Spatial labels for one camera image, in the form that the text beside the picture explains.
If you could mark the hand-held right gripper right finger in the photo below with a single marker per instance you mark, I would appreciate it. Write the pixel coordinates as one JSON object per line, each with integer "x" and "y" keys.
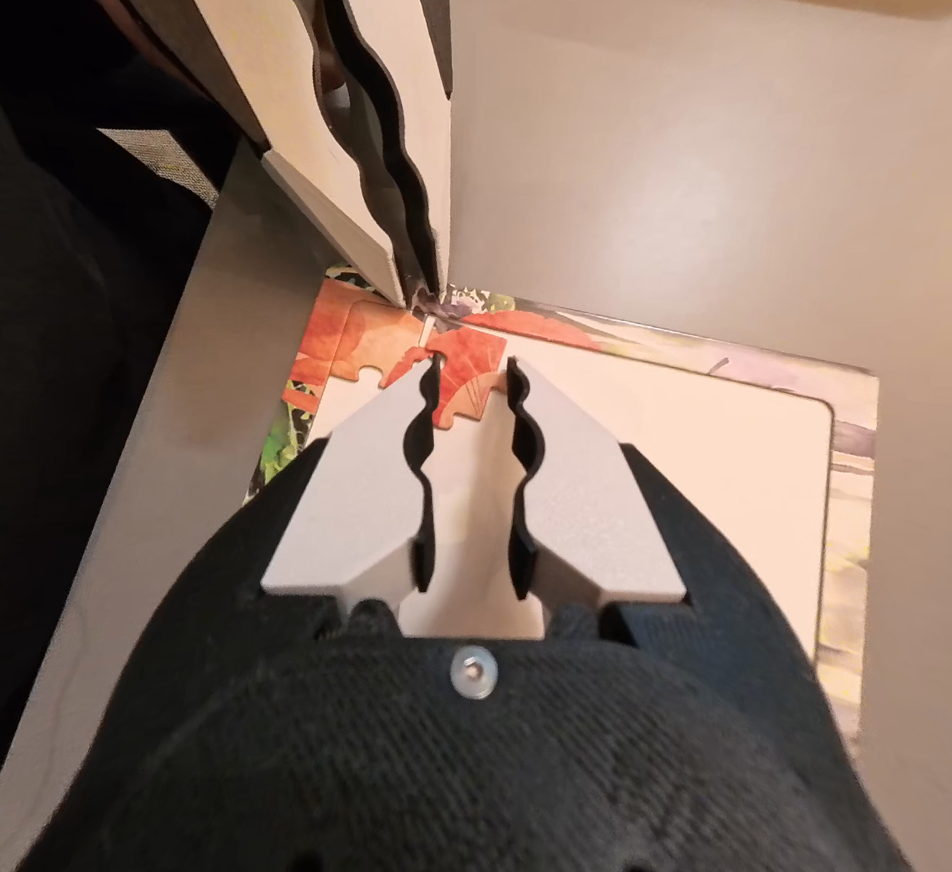
{"x": 602, "y": 515}

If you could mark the jigsaw puzzle frame board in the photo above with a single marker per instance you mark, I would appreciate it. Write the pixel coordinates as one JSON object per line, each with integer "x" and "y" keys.
{"x": 706, "y": 440}

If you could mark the person's left hand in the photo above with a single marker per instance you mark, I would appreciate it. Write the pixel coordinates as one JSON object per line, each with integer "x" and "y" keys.
{"x": 329, "y": 72}

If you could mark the orange corner jigsaw piece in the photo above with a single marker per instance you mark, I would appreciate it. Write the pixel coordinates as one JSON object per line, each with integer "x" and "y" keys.
{"x": 372, "y": 340}

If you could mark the red fan-patterned jigsaw piece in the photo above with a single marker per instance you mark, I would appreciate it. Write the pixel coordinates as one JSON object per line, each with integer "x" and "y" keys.
{"x": 465, "y": 366}

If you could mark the person's black clothing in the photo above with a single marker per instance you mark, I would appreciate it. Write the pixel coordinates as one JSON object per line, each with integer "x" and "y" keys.
{"x": 74, "y": 366}

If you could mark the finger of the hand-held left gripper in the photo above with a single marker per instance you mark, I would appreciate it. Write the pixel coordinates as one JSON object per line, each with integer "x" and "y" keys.
{"x": 275, "y": 105}
{"x": 416, "y": 105}

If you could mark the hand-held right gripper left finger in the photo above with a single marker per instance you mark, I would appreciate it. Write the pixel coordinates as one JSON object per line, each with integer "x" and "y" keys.
{"x": 349, "y": 507}

